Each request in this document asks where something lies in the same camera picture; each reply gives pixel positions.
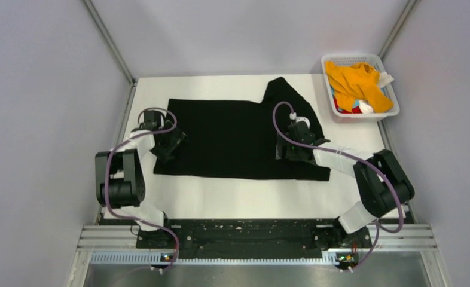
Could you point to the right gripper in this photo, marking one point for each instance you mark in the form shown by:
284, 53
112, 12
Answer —
289, 154

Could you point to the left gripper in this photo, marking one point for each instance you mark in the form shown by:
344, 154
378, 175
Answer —
176, 137

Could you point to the black t shirt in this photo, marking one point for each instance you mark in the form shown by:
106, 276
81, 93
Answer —
237, 138

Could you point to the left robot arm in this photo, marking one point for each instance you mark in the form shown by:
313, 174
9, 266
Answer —
121, 182

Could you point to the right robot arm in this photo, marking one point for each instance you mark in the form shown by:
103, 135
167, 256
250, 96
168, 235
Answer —
382, 184

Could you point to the red blue cloth in basket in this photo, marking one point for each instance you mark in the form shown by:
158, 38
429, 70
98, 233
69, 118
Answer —
346, 105

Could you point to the white plastic basket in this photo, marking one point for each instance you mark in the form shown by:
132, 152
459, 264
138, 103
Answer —
347, 59

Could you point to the orange t shirt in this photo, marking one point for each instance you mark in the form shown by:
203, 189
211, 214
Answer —
360, 82

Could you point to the white cloth in basket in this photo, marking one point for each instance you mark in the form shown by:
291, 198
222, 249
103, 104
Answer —
384, 80

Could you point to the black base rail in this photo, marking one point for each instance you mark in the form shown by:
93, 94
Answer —
253, 238

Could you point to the white cable duct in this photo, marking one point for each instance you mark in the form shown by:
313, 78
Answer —
163, 258

